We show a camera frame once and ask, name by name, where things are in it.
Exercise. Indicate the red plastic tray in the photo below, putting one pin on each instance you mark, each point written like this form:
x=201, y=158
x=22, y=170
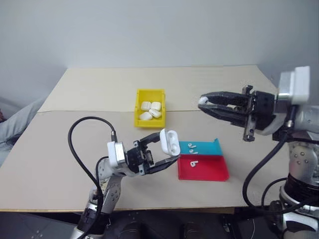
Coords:
x=209, y=171

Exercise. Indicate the closed white earbud case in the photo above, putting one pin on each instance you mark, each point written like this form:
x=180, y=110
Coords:
x=156, y=105
x=145, y=105
x=155, y=113
x=145, y=116

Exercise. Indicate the yellow plastic bin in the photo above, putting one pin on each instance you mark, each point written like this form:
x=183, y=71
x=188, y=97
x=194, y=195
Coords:
x=138, y=119

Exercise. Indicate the blue plastic tray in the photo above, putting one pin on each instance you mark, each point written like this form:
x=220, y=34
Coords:
x=209, y=149

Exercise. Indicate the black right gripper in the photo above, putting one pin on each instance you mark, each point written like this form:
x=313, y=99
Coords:
x=264, y=109

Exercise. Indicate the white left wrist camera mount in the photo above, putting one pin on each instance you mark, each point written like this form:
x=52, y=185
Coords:
x=112, y=153

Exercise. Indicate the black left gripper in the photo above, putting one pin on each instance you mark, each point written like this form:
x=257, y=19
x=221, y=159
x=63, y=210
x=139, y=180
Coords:
x=135, y=158

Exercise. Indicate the person in grey clothing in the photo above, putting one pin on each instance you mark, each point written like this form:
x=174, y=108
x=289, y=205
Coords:
x=17, y=124

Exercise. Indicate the white earbud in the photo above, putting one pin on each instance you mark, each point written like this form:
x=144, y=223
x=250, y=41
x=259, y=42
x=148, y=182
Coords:
x=193, y=163
x=203, y=101
x=193, y=152
x=191, y=145

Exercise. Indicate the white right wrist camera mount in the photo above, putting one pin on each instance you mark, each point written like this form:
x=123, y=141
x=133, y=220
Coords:
x=302, y=84

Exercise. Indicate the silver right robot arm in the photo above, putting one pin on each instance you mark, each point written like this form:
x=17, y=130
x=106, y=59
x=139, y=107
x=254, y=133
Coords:
x=300, y=159

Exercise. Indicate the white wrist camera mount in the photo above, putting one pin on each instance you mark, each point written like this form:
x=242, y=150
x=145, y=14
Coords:
x=112, y=153
x=302, y=84

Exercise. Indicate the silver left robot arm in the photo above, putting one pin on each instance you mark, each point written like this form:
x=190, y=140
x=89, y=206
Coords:
x=111, y=189

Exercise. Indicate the white earbud case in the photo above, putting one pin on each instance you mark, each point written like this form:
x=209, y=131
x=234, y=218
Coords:
x=170, y=143
x=145, y=105
x=155, y=113
x=145, y=116
x=156, y=105

